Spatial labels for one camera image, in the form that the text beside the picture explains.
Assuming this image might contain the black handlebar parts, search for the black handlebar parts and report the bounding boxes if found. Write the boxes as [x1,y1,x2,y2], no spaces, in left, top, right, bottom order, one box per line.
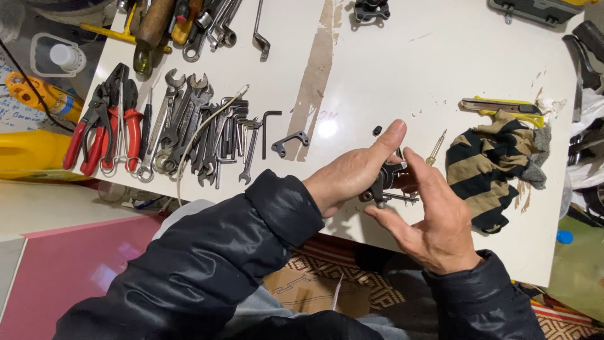
[562,20,604,124]

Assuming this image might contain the pink board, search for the pink board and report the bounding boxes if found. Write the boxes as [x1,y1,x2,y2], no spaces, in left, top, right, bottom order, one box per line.
[0,214,166,327]

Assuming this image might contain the patterned woven rug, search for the patterned woven rug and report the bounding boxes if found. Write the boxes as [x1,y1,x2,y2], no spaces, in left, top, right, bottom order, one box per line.
[283,233,604,340]

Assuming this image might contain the person's right hand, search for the person's right hand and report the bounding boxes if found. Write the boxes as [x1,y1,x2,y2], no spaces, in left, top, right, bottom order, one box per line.
[363,147,482,276]

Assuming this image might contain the yellow utility knife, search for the yellow utility knife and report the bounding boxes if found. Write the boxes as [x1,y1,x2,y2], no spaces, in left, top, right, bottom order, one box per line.
[461,96,545,129]

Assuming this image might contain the yellow T-handle tool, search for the yellow T-handle tool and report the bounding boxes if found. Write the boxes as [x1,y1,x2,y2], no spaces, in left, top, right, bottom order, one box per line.
[79,2,173,54]

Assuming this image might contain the row of black hex keys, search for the row of black hex keys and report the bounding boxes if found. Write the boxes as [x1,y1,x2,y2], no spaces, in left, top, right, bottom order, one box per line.
[220,96,250,163]

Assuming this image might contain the thin black screwdriver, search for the thin black screwdriver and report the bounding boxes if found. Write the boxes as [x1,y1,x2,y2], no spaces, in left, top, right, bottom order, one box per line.
[139,87,154,162]

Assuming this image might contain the single black hex key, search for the single black hex key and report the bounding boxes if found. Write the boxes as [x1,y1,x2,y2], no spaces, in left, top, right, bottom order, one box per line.
[261,110,283,160]

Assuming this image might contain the yellow plastic container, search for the yellow plastic container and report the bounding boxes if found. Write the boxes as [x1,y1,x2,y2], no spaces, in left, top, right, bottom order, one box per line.
[0,129,91,183]

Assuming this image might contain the cardboard box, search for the cardboard box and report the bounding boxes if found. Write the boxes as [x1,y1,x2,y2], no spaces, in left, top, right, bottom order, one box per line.
[262,266,372,320]

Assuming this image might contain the heap of chrome spanners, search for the heap of chrome spanners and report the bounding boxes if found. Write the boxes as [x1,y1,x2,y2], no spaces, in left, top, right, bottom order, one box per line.
[182,0,244,63]

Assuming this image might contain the black metal hub part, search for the black metal hub part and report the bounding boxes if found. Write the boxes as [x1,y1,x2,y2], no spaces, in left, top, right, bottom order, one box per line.
[358,161,421,209]

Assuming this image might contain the white plastic bag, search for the white plastic bag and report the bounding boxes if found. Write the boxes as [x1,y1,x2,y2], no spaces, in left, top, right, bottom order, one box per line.
[559,89,604,219]

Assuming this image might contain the steel forceps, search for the steel forceps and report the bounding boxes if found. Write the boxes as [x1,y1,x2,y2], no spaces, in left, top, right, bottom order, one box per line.
[98,78,142,174]

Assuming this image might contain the small yellow-handled screwdriver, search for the small yellow-handled screwdriver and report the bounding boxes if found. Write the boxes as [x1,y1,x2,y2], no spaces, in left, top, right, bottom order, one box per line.
[425,129,447,167]

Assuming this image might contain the black cable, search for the black cable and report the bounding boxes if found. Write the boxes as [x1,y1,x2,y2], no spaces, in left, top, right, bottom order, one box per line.
[0,38,77,134]

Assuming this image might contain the pile of steel wrenches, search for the pile of steel wrenches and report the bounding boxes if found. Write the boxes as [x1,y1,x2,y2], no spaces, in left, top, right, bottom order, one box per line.
[137,68,263,189]

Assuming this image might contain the grey tool case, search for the grey tool case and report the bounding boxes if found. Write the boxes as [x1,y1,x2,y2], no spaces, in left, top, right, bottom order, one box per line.
[488,0,584,27]

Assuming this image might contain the black tan striped cloth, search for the black tan striped cloth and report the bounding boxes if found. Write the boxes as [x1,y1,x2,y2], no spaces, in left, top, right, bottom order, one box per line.
[445,110,552,235]

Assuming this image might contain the white cable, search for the white cable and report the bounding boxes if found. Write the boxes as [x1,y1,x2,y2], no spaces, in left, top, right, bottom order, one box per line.
[175,84,250,208]

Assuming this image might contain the person's left hand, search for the person's left hand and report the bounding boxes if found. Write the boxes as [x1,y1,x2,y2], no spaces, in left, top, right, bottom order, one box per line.
[302,119,407,218]

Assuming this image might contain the black metal mount part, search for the black metal mount part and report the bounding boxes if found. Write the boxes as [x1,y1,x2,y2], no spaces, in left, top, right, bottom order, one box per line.
[352,0,392,25]

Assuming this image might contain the bent offset ring spanner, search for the bent offset ring spanner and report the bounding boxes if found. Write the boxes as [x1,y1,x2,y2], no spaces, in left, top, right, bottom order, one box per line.
[252,0,271,62]

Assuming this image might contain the clear tub with white bottle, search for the clear tub with white bottle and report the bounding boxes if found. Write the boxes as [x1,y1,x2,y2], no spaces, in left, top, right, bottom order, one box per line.
[30,32,87,79]

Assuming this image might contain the black metal bracket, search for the black metal bracket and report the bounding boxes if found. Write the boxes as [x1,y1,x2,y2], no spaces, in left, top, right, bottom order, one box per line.
[271,131,310,158]

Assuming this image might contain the red-handled pliers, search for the red-handled pliers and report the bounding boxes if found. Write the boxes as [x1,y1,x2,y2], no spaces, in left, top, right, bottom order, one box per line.
[63,82,113,171]
[80,63,144,177]

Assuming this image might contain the orange yellow tube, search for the orange yellow tube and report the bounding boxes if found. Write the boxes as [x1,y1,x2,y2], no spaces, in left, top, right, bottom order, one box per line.
[5,71,85,125]

